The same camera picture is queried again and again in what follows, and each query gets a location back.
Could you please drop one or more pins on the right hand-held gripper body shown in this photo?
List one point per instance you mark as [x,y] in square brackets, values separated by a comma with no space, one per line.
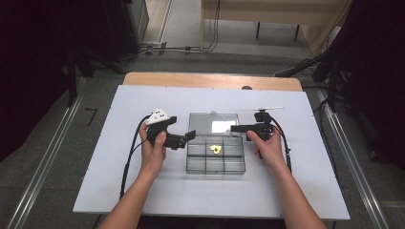
[264,127]

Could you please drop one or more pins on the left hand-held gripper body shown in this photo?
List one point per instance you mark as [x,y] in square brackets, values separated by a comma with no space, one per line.
[157,118]

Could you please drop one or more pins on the small orange heart-shaped piece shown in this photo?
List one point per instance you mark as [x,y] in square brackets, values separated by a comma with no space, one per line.
[216,149]

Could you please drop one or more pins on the clear plastic compartment box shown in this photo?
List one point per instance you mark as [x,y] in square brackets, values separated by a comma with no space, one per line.
[216,162]

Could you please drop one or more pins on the person's right hand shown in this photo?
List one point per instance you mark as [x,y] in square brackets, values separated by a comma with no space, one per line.
[270,154]

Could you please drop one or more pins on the person's left hand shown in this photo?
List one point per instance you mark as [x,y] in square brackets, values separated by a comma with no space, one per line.
[153,159]

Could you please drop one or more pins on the dark round table grommet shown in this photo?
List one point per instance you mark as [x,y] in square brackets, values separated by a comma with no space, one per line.
[246,87]

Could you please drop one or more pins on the wooden table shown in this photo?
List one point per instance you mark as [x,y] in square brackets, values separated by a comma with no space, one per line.
[207,81]

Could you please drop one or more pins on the black metal stand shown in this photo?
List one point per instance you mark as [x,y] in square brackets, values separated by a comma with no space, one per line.
[332,82]

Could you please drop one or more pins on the dark cabinet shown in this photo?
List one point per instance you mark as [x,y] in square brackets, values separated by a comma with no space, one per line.
[127,25]

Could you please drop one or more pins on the beige wooden desk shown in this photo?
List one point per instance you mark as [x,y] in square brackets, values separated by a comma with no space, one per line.
[270,12]

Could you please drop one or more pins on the black curtain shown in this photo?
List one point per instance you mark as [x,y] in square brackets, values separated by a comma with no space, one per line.
[28,79]
[379,79]

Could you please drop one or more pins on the metal floor rail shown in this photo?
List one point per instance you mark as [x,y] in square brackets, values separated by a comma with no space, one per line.
[350,152]
[47,159]

